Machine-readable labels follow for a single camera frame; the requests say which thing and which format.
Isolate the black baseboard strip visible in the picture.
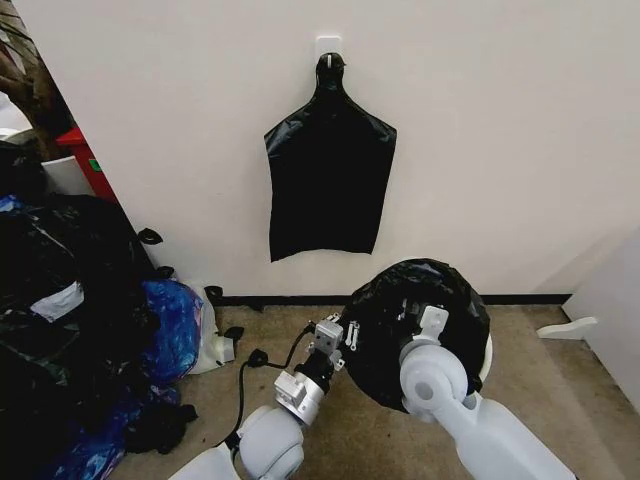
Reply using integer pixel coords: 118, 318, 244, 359
213, 294, 572, 308

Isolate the red box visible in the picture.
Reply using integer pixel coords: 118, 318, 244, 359
55, 127, 119, 204

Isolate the white curved furniture foot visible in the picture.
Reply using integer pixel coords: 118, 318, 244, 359
536, 316, 600, 342

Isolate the white adhesive wall hook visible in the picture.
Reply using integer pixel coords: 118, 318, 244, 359
315, 34, 344, 69

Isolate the flat black garbage bag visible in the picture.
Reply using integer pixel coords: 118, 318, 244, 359
263, 51, 400, 264

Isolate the pile of black garbage bags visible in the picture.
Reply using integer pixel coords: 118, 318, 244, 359
0, 140, 200, 480

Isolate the dark potted plant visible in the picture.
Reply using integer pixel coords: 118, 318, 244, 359
0, 0, 77, 162

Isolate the white furniture panel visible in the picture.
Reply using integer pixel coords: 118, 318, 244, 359
560, 233, 640, 389

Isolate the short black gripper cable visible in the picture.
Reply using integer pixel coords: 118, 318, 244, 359
285, 322, 322, 369

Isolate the white board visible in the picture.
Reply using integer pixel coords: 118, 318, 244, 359
40, 155, 97, 197

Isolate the blue patterned plastic bag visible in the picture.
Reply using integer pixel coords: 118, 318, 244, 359
139, 278, 206, 386
47, 432, 127, 480

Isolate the black garbage bag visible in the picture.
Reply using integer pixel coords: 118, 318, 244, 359
346, 257, 493, 413
263, 51, 400, 264

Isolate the black robot wrist cable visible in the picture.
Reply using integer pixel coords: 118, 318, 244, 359
219, 349, 281, 451

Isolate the white plastic bag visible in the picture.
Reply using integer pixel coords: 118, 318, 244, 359
188, 283, 237, 376

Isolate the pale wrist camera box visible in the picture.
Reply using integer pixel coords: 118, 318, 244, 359
313, 319, 344, 359

